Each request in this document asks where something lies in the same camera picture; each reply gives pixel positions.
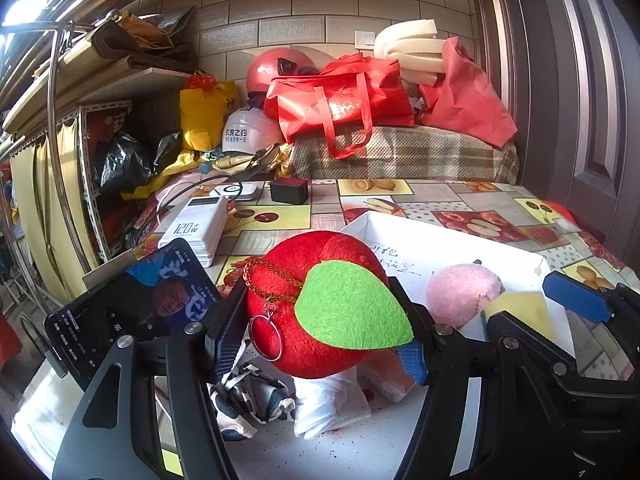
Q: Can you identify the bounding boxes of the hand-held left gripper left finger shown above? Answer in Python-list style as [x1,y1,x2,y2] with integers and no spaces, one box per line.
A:
[52,270,251,480]

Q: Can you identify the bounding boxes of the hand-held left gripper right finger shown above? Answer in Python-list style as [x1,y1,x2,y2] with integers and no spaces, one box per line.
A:
[385,275,581,480]

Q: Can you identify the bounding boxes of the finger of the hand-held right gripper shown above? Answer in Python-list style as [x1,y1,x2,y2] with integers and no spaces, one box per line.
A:
[542,270,640,326]
[486,310,640,401]

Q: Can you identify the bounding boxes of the yellow sponge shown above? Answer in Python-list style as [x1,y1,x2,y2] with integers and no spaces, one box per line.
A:
[480,290,557,343]

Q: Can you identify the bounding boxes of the pink plush ball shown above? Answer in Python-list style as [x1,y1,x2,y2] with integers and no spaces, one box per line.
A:
[425,262,506,328]

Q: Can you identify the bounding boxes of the red apple plush toy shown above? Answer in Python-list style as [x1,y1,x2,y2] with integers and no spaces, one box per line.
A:
[244,230,416,378]

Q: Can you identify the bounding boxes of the white cardboard box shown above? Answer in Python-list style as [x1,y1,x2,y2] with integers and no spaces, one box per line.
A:
[339,210,576,361]

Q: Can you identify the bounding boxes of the pink packet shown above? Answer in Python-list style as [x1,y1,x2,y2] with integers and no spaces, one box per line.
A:
[357,355,418,403]

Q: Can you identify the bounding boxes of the white rolled sock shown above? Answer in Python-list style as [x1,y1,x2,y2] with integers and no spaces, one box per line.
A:
[292,365,373,438]

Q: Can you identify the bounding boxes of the black smartphone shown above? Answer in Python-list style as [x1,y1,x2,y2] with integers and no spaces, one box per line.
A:
[44,237,223,378]

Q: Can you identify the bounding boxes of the white power bank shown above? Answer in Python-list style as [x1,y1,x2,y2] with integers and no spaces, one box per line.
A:
[157,196,236,267]

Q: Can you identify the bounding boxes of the white flat round-cornered device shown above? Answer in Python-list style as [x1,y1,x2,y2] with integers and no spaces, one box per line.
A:
[207,183,261,202]

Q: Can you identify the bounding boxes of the black charger block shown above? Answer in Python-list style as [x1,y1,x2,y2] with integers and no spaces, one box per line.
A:
[270,177,311,206]

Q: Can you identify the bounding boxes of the fruit print tablecloth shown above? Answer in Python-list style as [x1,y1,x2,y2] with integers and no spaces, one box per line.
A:
[10,177,631,480]

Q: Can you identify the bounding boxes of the yellow cloth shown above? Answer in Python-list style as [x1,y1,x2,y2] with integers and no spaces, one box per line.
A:
[120,145,291,201]

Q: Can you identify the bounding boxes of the plaid sofa cover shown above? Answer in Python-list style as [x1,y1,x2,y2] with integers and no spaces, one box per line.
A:
[290,122,521,183]

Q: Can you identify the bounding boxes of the white helmet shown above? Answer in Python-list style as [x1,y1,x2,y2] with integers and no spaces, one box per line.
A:
[221,107,286,156]

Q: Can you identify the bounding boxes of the black plastic bag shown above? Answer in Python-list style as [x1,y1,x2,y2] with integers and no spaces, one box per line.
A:
[92,130,183,196]

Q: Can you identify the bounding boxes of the dark brown door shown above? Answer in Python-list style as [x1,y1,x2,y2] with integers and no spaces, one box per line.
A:
[465,0,640,271]

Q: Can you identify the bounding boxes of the yellow bag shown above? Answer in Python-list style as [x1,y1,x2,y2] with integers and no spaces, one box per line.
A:
[179,72,241,153]

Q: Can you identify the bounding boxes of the red non-woven bag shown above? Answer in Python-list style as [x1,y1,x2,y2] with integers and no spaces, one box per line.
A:
[417,36,518,148]

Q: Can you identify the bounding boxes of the metal shelf rack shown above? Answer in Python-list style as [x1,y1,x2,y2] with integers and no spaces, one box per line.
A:
[0,25,201,281]

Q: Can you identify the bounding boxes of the glossy red tote bag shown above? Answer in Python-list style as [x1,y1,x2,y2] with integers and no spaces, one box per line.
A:
[262,52,416,160]

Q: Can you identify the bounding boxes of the pink helmet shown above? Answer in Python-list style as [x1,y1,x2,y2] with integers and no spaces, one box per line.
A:
[245,45,321,98]

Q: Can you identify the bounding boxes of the cream foam roll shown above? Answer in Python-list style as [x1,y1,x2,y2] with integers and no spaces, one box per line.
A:
[372,19,448,83]

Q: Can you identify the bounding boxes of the brown paper bags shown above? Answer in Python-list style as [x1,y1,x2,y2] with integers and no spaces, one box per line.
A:
[90,5,198,71]

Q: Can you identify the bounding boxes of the curved metal rail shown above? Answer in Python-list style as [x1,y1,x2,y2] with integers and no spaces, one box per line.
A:
[0,22,96,271]

